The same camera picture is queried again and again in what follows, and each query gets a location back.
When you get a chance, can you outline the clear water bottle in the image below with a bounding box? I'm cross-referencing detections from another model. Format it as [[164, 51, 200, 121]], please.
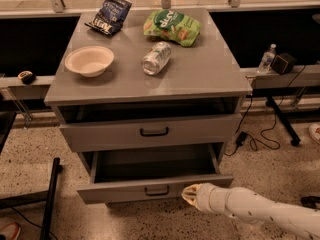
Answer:
[[257, 44, 276, 75]]

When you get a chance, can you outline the white shoe right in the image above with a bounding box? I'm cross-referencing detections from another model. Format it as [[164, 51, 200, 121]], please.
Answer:
[[309, 123, 320, 144]]

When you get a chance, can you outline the white paper bowl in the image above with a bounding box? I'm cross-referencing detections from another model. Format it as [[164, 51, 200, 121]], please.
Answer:
[[64, 46, 114, 77]]

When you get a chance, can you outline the dark blue chip bag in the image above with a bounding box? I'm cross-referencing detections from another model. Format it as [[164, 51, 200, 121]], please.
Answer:
[[85, 0, 132, 36]]

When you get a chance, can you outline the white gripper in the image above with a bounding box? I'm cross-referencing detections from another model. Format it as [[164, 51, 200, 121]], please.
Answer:
[[181, 183, 230, 215]]

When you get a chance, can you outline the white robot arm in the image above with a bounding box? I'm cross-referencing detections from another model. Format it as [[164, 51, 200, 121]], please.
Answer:
[[182, 183, 320, 240]]

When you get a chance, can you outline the grey drawer cabinet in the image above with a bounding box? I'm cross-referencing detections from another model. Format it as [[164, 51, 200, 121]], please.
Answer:
[[45, 9, 251, 167]]

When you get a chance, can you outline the black power adapter with cable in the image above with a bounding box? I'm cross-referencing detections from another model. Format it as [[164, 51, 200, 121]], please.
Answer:
[[224, 65, 306, 157]]

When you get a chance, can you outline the clear silver can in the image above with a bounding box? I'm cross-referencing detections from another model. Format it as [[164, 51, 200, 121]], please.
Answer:
[[141, 41, 171, 75]]

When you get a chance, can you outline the small black box speaker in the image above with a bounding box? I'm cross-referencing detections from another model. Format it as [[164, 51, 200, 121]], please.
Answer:
[[271, 53, 297, 75]]

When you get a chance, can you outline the red white shoe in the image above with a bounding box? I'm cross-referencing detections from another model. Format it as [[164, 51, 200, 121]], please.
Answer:
[[0, 222, 21, 240]]

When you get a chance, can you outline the black tape measure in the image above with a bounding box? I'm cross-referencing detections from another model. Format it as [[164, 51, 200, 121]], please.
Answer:
[[18, 70, 36, 84]]

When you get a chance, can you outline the grey top drawer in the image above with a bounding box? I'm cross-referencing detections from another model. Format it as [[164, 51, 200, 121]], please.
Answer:
[[60, 114, 241, 152]]

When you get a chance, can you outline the black metal frame left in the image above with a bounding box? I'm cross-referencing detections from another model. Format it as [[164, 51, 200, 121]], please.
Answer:
[[0, 112, 62, 240]]

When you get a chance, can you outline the green snack bag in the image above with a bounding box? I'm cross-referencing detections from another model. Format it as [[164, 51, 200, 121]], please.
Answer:
[[143, 9, 202, 47]]

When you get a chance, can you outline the grey drawer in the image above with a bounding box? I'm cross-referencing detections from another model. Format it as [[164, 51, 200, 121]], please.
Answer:
[[60, 114, 241, 152], [77, 144, 233, 204]]

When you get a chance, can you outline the black stand leg with wheel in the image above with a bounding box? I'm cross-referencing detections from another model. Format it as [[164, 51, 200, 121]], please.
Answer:
[[266, 96, 300, 146]]

